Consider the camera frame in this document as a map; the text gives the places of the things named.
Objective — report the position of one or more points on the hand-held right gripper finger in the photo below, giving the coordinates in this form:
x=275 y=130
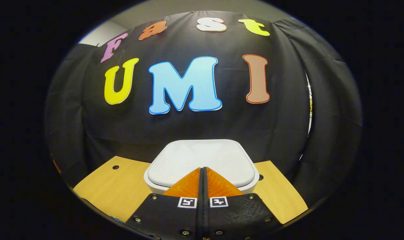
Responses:
x=199 y=218
x=207 y=218

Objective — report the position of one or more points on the white desktop garbage bin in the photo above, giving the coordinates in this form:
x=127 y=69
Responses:
x=202 y=160

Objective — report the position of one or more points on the blue paper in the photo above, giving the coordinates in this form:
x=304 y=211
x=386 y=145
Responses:
x=116 y=219

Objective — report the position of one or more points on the black backdrop cloth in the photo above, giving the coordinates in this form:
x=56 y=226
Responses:
x=121 y=130

